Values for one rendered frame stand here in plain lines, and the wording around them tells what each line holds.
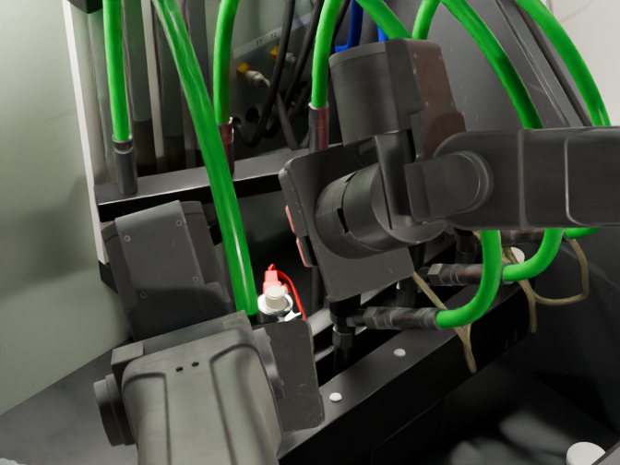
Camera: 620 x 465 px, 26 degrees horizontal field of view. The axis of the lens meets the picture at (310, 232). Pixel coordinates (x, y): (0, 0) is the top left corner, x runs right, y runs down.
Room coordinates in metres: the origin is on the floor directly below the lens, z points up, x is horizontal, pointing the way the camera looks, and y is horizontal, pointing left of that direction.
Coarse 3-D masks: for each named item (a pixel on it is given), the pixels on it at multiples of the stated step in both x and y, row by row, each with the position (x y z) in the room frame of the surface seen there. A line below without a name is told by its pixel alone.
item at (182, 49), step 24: (120, 0) 0.92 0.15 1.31; (168, 0) 0.74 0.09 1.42; (120, 24) 0.93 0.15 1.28; (168, 24) 0.72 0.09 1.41; (120, 48) 0.93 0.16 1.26; (192, 48) 0.71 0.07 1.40; (120, 72) 0.93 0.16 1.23; (192, 72) 0.69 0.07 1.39; (120, 96) 0.93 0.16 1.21; (192, 96) 0.68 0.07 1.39; (120, 120) 0.93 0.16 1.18; (120, 144) 0.93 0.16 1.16; (216, 144) 0.65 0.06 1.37; (216, 168) 0.64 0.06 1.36; (216, 192) 0.63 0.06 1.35; (240, 216) 0.63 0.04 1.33; (240, 240) 0.61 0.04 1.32; (240, 264) 0.61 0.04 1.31; (240, 288) 0.60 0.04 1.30
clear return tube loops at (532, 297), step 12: (480, 240) 0.89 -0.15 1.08; (504, 252) 0.95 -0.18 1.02; (516, 252) 0.96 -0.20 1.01; (576, 252) 0.90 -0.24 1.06; (588, 276) 0.89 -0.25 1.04; (528, 288) 0.85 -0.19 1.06; (588, 288) 0.89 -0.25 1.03; (432, 300) 0.82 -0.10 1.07; (540, 300) 0.90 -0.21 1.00; (552, 300) 0.90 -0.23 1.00; (564, 300) 0.90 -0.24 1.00; (576, 300) 0.90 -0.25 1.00; (468, 324) 0.86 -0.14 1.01; (468, 336) 0.84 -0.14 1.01; (468, 348) 0.79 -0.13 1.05; (468, 360) 0.79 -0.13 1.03
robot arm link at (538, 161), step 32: (576, 128) 0.60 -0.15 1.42; (608, 128) 0.60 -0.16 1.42; (512, 160) 0.60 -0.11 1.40; (544, 160) 0.59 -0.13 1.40; (576, 160) 0.58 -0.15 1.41; (608, 160) 0.58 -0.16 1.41; (512, 192) 0.59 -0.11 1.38; (544, 192) 0.58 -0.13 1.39; (576, 192) 0.57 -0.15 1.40; (608, 192) 0.57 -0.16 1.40; (480, 224) 0.59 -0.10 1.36; (512, 224) 0.58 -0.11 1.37; (544, 224) 0.57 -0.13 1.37; (576, 224) 0.56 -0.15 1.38; (608, 224) 0.56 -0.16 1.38
